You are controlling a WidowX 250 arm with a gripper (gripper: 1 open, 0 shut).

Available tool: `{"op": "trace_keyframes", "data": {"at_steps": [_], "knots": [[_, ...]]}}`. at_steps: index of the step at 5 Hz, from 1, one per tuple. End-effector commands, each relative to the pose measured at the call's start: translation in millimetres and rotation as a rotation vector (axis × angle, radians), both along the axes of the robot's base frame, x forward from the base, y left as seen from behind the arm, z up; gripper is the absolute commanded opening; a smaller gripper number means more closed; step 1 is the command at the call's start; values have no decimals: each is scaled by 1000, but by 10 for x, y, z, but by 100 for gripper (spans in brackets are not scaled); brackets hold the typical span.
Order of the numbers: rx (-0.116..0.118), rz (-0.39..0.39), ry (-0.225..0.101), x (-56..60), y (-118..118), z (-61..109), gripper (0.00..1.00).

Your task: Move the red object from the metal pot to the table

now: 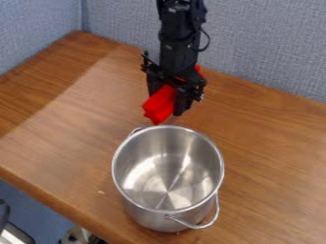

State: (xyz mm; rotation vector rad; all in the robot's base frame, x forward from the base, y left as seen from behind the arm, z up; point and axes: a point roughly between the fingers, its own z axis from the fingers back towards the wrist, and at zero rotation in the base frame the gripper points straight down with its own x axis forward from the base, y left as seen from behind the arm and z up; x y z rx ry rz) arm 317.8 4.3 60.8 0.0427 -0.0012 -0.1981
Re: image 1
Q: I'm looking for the grey device under table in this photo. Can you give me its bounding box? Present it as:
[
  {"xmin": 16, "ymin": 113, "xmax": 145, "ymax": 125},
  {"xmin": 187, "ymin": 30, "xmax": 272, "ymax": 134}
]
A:
[{"xmin": 0, "ymin": 223, "xmax": 36, "ymax": 244}]

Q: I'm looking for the white object under table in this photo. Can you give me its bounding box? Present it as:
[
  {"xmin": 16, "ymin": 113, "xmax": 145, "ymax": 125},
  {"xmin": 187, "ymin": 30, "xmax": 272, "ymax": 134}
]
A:
[{"xmin": 57, "ymin": 226, "xmax": 108, "ymax": 244}]

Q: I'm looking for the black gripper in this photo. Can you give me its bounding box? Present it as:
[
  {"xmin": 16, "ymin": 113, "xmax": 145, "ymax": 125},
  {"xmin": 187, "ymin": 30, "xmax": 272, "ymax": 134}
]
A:
[{"xmin": 141, "ymin": 31, "xmax": 207, "ymax": 116}]

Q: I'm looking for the red plastic block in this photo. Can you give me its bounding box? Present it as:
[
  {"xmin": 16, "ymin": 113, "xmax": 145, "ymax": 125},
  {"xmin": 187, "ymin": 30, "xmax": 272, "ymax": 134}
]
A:
[{"xmin": 141, "ymin": 64, "xmax": 207, "ymax": 125}]

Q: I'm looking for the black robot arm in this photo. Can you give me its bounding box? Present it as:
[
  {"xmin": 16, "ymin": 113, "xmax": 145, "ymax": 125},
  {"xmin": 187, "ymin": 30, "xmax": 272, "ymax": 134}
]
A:
[{"xmin": 141, "ymin": 0, "xmax": 210, "ymax": 119}]

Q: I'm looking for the metal pot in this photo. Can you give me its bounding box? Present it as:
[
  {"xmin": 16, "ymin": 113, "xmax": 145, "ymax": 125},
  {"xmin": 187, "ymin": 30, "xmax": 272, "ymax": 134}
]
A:
[{"xmin": 112, "ymin": 125, "xmax": 224, "ymax": 233}]

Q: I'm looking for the black cable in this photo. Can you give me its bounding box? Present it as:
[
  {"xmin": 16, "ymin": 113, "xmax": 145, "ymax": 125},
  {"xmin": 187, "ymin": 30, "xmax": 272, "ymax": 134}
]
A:
[{"xmin": 190, "ymin": 0, "xmax": 211, "ymax": 53}]

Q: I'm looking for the black strap under table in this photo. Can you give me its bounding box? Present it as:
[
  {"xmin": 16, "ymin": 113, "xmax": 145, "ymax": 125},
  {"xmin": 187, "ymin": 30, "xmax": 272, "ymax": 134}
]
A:
[{"xmin": 0, "ymin": 199, "xmax": 13, "ymax": 233}]

